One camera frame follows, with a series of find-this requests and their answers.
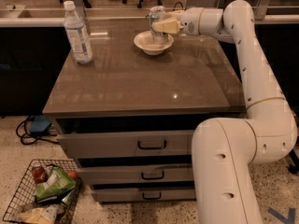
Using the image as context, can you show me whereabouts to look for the top grey drawer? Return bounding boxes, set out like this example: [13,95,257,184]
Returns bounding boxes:
[57,130,193,159]

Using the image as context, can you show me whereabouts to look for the red soda can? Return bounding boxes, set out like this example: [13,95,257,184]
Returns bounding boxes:
[31,163,47,184]

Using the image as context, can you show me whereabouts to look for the green white 7up can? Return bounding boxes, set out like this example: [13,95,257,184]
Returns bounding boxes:
[149,6,168,45]

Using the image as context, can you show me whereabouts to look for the black rolling cart base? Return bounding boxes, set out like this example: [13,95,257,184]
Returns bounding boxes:
[287,149,299,175]

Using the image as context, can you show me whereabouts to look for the red apple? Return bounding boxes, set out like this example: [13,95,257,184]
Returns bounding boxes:
[67,171,78,180]

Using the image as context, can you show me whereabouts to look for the white paper bowl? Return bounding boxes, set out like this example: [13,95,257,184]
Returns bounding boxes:
[134,31,174,56]

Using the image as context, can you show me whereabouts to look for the bottom grey drawer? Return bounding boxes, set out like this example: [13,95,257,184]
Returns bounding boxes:
[92,188,195,203]

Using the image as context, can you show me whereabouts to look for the clear plastic water bottle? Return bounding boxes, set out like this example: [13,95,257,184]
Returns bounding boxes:
[64,1,93,63]

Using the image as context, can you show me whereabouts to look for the blue foot pedal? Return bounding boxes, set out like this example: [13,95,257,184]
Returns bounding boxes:
[30,115,51,134]

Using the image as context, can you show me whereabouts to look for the grey drawer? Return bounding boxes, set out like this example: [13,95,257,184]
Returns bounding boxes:
[78,164,193,185]
[57,130,193,159]
[92,188,195,203]

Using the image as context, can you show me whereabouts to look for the middle grey drawer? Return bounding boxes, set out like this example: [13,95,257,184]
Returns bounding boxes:
[78,164,193,185]

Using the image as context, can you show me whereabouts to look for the black power cable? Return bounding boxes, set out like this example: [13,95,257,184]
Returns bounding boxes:
[15,115,60,147]

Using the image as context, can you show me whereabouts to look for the black wire basket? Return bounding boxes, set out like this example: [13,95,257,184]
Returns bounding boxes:
[3,159,82,224]

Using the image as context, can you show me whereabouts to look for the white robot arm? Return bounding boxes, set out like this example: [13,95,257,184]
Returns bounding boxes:
[150,0,297,224]

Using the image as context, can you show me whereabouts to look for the yellow snack packet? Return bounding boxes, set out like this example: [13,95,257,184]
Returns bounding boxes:
[19,204,59,224]

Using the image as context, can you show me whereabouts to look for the grey drawer cabinet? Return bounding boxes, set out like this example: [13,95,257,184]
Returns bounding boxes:
[43,18,245,191]

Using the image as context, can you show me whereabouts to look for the green chip bag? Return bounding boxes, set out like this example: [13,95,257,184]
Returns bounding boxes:
[35,166,76,201]

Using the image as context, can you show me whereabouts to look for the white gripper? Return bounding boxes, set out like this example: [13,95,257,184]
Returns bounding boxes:
[151,7,204,35]

